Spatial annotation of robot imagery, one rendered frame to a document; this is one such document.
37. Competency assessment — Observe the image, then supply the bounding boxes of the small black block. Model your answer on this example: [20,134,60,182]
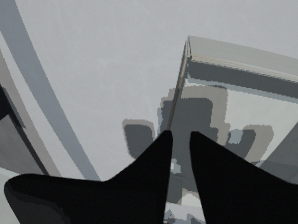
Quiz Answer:
[0,89,11,120]

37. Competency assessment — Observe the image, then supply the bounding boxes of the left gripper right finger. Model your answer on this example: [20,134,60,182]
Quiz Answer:
[189,131,298,224]

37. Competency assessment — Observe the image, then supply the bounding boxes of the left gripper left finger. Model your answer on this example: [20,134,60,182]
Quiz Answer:
[4,130,173,224]

